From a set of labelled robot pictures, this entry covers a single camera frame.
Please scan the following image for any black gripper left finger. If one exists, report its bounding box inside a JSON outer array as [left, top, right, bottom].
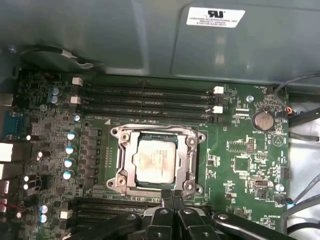
[[66, 189, 175, 240]]

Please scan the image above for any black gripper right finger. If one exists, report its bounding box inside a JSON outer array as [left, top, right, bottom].
[[173, 189, 296, 240]]

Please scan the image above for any small square CPU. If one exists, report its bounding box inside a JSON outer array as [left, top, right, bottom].
[[132, 131, 180, 191]]

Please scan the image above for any black RAM slot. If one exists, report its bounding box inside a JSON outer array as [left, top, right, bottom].
[[81, 106, 223, 125], [74, 196, 163, 207], [70, 96, 224, 115], [74, 87, 223, 105], [59, 203, 156, 221], [71, 76, 225, 95]]

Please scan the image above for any metal socket cover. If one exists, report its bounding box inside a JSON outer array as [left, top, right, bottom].
[[119, 129, 200, 194]]

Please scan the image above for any metal locking lever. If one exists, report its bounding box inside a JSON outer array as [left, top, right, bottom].
[[115, 146, 127, 179]]

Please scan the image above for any CPU socket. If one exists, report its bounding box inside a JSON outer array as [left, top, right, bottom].
[[106, 123, 208, 199]]

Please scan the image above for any green motherboard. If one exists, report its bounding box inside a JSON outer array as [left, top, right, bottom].
[[0, 67, 291, 240]]

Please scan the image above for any round coin battery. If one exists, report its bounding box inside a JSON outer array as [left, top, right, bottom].
[[252, 109, 275, 131]]

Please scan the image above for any open black PC case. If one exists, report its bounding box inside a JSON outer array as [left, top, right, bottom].
[[0, 0, 320, 240]]

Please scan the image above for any white case label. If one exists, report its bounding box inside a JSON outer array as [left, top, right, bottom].
[[186, 6, 247, 29]]

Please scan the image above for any grey cable bundle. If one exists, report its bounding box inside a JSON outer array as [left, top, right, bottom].
[[279, 172, 320, 236]]

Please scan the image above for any thin red wire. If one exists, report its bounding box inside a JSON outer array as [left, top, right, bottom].
[[0, 202, 27, 214]]

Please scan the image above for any black cable bundle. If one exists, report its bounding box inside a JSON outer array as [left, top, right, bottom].
[[287, 106, 320, 144]]

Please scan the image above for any grey fan cable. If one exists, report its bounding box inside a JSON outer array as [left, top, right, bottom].
[[273, 73, 320, 112]]

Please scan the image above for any black taped cable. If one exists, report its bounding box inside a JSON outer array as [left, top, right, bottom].
[[18, 46, 105, 71]]

